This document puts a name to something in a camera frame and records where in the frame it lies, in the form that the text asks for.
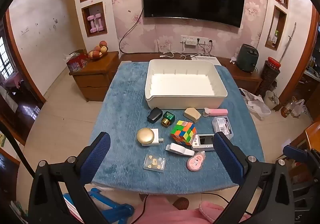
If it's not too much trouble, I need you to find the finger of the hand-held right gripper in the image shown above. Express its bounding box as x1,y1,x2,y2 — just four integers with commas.
283,144,320,165

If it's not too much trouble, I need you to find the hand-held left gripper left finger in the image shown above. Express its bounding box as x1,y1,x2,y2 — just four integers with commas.
28,131,111,224

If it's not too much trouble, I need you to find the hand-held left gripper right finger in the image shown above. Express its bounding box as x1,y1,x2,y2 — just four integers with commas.
212,131,295,224

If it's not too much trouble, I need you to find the silver digital camera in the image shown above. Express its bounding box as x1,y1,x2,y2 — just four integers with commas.
191,134,217,152

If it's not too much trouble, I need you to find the pink round correction tape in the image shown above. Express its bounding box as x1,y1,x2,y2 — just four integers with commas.
186,152,206,171

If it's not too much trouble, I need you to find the clear labelled plastic case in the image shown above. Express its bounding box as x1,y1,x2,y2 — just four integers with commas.
212,116,234,139

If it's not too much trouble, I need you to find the pink dispenser with white head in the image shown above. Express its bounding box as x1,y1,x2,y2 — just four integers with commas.
204,107,228,117

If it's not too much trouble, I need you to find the white clip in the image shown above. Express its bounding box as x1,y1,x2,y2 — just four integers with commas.
165,142,195,156

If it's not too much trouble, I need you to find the colourful puzzle cube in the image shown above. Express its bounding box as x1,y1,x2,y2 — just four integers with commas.
170,120,197,145

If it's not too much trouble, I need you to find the gold round compact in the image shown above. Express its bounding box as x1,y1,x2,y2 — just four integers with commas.
136,128,156,145

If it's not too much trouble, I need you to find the beige box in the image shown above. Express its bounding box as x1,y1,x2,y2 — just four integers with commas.
184,107,202,123

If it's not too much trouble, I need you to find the clear box of gold beads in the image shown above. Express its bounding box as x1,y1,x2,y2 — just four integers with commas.
143,153,166,171

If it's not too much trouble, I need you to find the white jar gold lid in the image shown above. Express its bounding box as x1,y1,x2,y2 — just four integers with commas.
140,128,164,146

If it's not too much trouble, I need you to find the small black case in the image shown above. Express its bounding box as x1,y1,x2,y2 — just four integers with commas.
147,107,163,124

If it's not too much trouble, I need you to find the green battery box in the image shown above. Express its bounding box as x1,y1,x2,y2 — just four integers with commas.
161,111,176,127

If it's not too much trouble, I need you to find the white plastic storage box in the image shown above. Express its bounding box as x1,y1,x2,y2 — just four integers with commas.
144,59,228,110

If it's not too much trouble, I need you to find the wooden chair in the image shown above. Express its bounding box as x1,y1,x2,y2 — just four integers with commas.
280,121,320,187

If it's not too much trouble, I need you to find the amber liquid bottle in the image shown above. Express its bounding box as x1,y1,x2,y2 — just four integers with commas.
280,100,293,118

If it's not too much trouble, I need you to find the blue plastic stool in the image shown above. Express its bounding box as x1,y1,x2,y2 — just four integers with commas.
62,188,135,224

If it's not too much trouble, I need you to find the white bucket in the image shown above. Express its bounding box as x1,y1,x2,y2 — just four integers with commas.
264,90,280,111

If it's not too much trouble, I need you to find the blue plush table mat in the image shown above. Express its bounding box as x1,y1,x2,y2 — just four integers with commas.
90,61,265,194

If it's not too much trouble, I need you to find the white plastic bag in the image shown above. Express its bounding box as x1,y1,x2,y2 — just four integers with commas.
239,88,271,118

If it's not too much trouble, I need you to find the wooden side cabinet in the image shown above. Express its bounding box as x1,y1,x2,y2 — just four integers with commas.
69,51,120,102

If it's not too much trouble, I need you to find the black pole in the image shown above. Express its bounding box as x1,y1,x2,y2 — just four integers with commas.
0,123,35,178

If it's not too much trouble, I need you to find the woven basket with red lid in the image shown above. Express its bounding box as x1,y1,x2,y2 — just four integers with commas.
260,56,281,97

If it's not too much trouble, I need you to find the person's pink clothing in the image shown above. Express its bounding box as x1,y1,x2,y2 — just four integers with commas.
130,195,252,224

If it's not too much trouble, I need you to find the red tissue box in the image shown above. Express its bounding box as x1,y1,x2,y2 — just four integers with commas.
66,52,88,72

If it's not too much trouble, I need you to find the white power strip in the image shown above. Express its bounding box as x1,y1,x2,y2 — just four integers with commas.
191,55,222,66

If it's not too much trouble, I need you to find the dark green air fryer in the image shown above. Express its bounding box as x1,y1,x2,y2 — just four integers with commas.
236,43,259,72

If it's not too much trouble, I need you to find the fruit basket with apples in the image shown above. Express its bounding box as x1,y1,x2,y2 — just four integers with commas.
87,41,109,59

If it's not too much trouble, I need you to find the white long stick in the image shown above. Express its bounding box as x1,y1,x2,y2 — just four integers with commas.
279,23,297,64

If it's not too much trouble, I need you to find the window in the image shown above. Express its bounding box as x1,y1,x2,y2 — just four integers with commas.
0,36,13,80

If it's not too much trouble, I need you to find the pink dumbbell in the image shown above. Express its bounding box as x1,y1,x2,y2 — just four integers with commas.
95,15,104,31
87,16,97,32

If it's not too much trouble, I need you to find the white cable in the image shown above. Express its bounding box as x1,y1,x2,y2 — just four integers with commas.
156,39,183,58

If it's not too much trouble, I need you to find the white wall socket panel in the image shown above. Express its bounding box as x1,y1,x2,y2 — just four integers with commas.
180,35,210,46

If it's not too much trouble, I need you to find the black television cable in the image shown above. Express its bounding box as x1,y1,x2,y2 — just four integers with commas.
119,8,144,54

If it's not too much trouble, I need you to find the white wall shelf with dumbbells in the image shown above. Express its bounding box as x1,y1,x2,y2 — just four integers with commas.
72,0,120,55

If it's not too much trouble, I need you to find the white wall shelf with bottles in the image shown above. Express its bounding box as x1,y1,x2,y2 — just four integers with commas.
257,0,313,52

